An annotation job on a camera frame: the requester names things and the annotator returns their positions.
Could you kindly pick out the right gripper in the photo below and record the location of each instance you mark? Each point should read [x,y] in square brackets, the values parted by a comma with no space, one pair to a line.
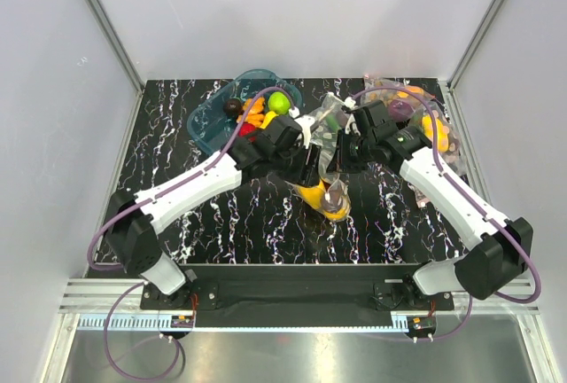
[340,164]

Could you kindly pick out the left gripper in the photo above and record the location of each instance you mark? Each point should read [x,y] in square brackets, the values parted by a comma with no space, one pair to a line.
[306,175]

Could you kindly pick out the polka dot zip bag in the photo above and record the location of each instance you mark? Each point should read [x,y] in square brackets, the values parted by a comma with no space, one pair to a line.
[332,180]

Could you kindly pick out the dark red fake plum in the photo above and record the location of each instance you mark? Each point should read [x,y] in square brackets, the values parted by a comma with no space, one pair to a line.
[333,201]

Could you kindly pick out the yellow fake bell pepper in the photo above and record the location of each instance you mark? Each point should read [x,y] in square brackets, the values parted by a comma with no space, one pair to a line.
[313,196]

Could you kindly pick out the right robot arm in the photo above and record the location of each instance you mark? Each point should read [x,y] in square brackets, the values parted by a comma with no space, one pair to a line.
[498,248]

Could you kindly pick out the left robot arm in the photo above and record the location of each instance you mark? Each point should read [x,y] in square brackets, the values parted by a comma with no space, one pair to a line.
[283,148]

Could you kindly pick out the green patterned zip bag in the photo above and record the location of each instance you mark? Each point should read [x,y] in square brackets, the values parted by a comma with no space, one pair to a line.
[330,117]

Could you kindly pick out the yellow fake pear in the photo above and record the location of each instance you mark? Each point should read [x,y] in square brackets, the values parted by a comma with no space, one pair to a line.
[268,118]

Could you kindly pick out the yellow fake lemon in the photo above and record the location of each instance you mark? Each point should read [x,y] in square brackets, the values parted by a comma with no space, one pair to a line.
[337,216]

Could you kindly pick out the red fake pomegranate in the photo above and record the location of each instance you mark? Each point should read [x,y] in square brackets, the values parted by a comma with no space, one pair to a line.
[247,130]

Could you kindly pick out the green fake apple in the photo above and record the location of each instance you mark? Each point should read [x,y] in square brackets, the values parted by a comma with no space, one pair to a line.
[279,103]

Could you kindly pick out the zip bag with purple food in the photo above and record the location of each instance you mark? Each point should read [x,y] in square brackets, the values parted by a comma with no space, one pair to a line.
[400,98]

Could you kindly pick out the orange fake ginger piece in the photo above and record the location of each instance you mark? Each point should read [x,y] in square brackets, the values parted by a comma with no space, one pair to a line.
[254,106]

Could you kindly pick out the dark brown fake fruit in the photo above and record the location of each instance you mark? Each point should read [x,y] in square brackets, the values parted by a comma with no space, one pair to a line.
[232,107]

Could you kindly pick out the zip bag with yellow food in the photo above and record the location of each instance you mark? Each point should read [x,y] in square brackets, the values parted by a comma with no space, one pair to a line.
[448,141]

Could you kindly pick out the teal transparent plastic tub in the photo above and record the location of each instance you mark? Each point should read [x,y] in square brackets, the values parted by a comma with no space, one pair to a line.
[212,123]

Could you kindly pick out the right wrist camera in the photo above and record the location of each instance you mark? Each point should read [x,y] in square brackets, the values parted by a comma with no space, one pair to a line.
[349,104]

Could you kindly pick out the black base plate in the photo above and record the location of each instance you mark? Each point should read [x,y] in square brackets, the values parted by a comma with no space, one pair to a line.
[304,281]

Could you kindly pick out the aluminium frame post right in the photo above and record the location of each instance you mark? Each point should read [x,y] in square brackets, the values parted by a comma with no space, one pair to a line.
[492,12]

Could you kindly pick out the aluminium frame post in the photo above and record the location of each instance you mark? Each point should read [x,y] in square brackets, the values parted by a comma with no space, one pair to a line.
[100,15]
[492,12]

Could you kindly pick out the aluminium front rail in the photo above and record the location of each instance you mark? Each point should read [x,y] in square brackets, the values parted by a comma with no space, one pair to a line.
[130,305]

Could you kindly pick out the aluminium frame post left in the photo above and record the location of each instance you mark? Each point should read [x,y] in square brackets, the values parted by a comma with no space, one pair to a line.
[100,15]

